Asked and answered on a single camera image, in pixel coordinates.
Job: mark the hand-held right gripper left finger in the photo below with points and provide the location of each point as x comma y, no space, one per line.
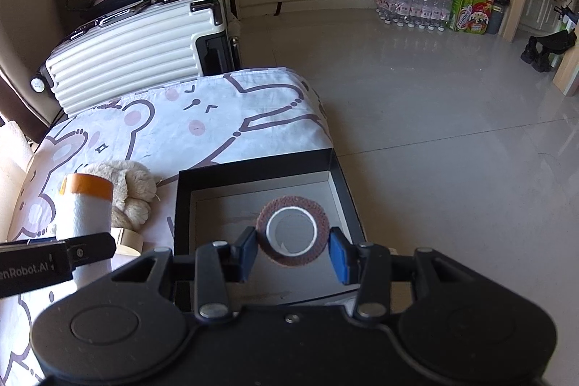
246,254

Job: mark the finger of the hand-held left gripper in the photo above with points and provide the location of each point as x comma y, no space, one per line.
92,250

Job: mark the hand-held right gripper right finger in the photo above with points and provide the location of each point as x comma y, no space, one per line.
339,255

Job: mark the white bottle orange band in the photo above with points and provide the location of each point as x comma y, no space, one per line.
86,214

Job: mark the beige masking tape roll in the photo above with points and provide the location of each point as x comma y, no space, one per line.
129,239

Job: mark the brown tape roll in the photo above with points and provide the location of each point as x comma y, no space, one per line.
312,207

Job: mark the black cardboard box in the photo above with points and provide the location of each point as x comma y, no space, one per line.
212,209

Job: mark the cream plush toy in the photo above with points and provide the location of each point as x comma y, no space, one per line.
131,187

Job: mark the bear printed blanket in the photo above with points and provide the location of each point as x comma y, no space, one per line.
203,119

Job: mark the brown curtain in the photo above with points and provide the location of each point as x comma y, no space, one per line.
22,96

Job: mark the white ribbed suitcase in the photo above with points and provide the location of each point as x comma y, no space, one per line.
126,60

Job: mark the pack of water bottles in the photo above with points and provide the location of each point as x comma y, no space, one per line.
411,1

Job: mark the red green carton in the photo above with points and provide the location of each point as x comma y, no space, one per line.
472,6

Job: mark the dark trash bin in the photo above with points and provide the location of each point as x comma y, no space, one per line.
497,13

